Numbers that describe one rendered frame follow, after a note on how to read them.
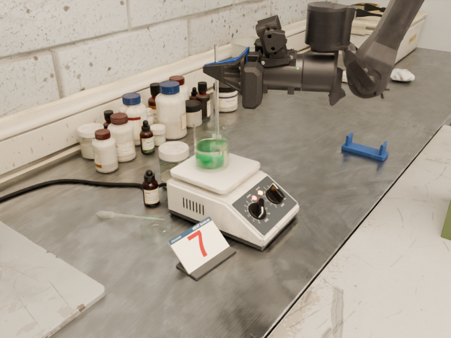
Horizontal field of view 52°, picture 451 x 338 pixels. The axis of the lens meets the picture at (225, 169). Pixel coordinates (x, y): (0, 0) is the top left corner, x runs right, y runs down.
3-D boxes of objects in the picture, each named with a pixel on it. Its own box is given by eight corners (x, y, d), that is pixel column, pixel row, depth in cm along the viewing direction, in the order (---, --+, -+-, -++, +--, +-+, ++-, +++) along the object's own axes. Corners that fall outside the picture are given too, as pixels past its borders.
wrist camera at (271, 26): (294, 55, 74) (298, 13, 70) (292, 72, 67) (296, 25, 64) (256, 53, 74) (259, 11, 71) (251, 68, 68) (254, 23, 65)
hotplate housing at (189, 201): (299, 216, 83) (303, 177, 79) (262, 254, 74) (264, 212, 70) (201, 181, 94) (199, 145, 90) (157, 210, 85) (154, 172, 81)
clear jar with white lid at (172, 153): (196, 183, 93) (195, 147, 90) (173, 194, 90) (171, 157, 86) (177, 172, 97) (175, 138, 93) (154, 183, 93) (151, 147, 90)
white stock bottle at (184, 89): (187, 111, 128) (185, 73, 123) (192, 119, 123) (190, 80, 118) (166, 114, 126) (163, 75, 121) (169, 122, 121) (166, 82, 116)
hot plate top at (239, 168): (262, 167, 83) (262, 162, 82) (224, 196, 74) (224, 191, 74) (208, 150, 89) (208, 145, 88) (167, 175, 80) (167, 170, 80)
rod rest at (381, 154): (388, 155, 104) (391, 141, 102) (382, 161, 102) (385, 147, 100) (346, 144, 109) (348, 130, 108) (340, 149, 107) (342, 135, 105)
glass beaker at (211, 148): (188, 163, 83) (186, 119, 79) (221, 156, 85) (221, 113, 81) (203, 180, 77) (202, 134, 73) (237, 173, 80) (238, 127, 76)
